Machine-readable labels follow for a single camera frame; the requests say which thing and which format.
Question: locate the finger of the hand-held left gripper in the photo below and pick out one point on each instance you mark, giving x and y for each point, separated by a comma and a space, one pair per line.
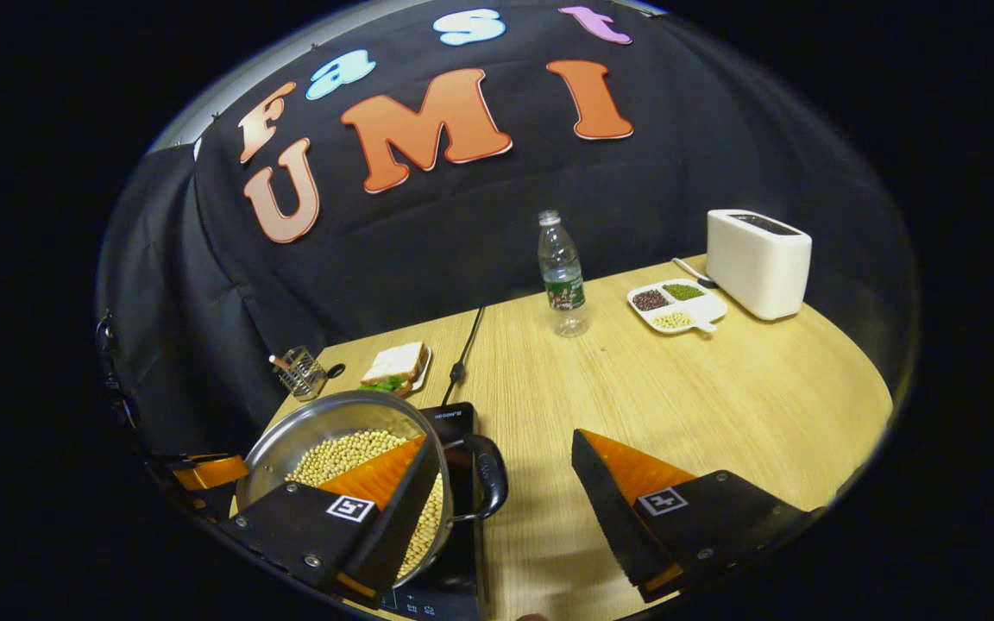
212, 473

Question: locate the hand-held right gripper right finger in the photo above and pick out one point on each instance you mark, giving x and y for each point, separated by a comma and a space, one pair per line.
613, 517

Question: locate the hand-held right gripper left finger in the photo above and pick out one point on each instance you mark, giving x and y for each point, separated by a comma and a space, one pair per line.
402, 526

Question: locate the black induction cooktop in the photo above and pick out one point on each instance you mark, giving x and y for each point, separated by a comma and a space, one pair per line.
462, 552

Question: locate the pile of soybeans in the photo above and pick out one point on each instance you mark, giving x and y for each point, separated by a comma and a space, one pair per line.
342, 453

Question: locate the brown-tipped stick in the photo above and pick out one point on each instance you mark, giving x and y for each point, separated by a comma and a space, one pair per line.
279, 360

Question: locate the sandwich with lettuce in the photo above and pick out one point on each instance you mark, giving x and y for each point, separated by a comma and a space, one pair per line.
393, 366

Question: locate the small black object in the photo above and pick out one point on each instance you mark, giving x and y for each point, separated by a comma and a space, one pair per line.
336, 371

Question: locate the small white plate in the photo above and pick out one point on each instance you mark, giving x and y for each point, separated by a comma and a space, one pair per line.
424, 362

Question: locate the white divided bean dish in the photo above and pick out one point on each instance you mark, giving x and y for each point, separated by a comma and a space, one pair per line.
695, 309

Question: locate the clear plastic water bottle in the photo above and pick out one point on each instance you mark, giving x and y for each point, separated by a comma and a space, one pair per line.
562, 276

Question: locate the white toaster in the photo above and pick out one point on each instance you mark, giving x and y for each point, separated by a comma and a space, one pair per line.
756, 267

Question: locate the black backdrop cloth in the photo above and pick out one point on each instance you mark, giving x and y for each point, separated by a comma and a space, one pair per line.
462, 224

